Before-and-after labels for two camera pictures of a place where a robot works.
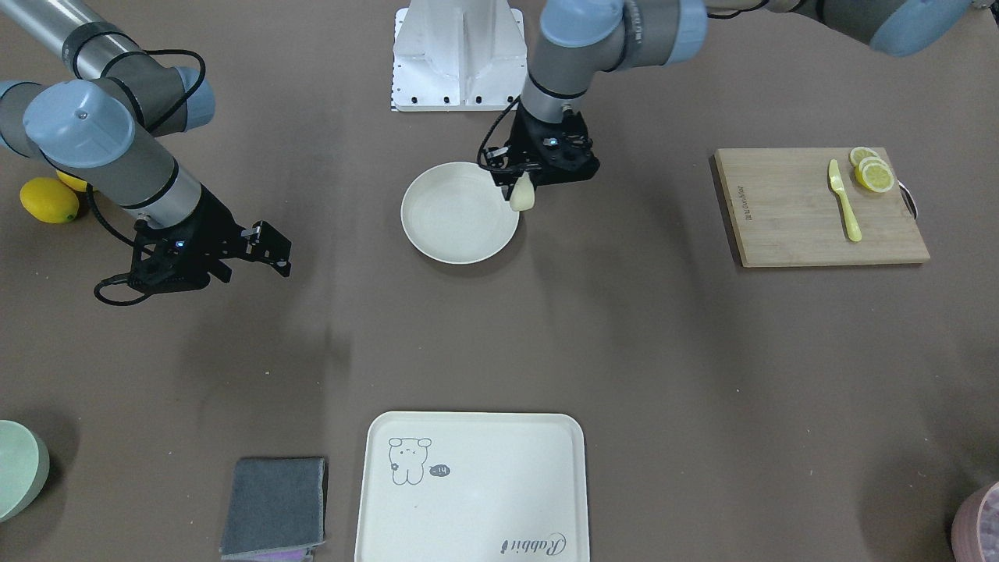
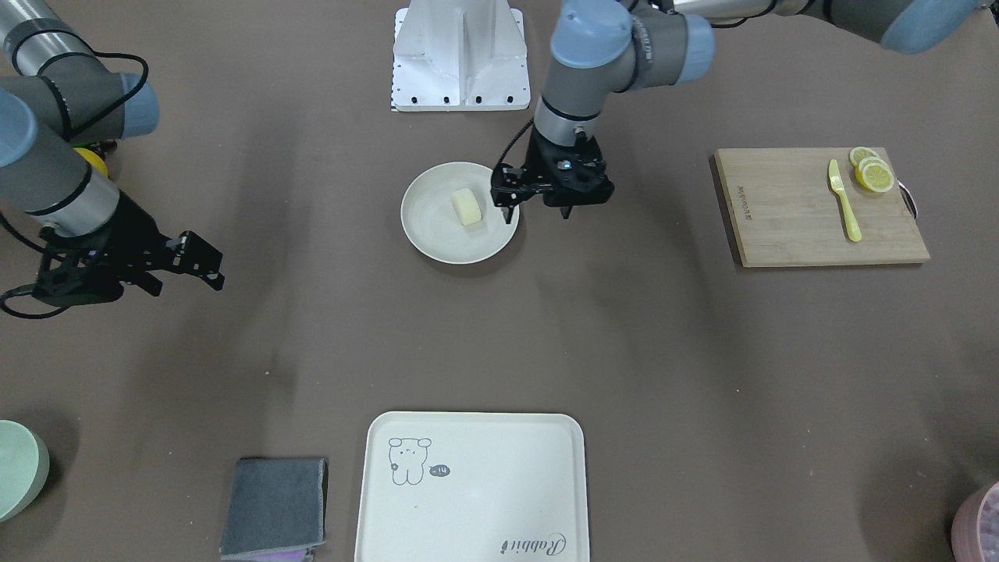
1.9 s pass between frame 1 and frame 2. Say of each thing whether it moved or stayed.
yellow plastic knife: stayed
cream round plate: stayed
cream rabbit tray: stayed
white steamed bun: moved
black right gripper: moved
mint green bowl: stayed
